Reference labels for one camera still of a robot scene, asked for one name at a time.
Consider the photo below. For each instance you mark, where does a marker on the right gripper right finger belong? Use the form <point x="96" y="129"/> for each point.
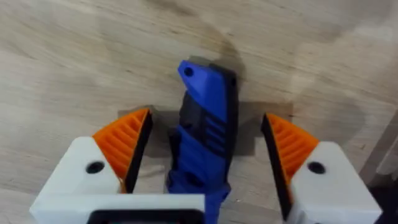
<point x="314" y="180"/>

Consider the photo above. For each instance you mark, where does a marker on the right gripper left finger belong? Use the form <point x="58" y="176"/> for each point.
<point x="102" y="161"/>

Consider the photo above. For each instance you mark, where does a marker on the blue electric screwdriver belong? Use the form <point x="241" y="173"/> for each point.
<point x="205" y="137"/>

